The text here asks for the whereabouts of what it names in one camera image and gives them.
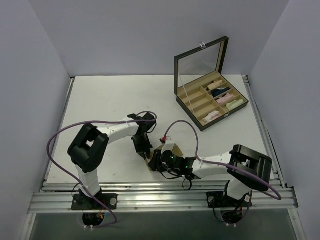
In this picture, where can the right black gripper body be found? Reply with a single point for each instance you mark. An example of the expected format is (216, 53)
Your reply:
(155, 161)

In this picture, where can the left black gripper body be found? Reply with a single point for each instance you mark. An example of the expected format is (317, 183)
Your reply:
(142, 146)

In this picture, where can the tan brown underwear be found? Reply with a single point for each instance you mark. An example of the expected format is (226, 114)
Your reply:
(177, 151)

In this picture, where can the white underwear pink trim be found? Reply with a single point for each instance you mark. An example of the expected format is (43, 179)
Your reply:
(210, 117)

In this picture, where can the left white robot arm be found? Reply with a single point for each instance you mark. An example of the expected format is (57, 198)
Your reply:
(89, 146)

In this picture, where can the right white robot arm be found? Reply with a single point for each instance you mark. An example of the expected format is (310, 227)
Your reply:
(247, 169)

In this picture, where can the navy rolled underwear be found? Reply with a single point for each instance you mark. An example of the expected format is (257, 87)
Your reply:
(218, 91)

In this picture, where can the beige rolled underwear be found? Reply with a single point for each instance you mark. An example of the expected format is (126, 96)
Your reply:
(214, 85)

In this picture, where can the pale green rolled underwear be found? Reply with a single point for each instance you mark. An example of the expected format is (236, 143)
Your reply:
(234, 104)

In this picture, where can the pink rolled underwear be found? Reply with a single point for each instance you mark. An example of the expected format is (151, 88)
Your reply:
(225, 98)

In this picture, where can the black compartment storage box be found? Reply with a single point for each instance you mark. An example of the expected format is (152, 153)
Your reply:
(194, 70)

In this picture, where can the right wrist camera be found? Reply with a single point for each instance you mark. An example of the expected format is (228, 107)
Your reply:
(168, 144)

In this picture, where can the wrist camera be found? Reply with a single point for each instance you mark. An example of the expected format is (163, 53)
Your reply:
(150, 118)
(168, 144)

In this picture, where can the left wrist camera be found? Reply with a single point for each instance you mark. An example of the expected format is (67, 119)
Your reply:
(150, 118)

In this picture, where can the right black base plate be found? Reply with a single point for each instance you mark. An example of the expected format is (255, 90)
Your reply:
(217, 199)

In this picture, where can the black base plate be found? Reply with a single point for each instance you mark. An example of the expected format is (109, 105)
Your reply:
(217, 199)
(82, 202)

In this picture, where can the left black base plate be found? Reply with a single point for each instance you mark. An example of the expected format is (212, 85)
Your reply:
(82, 202)

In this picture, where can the aluminium rail frame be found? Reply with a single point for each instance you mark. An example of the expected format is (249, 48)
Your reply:
(111, 98)

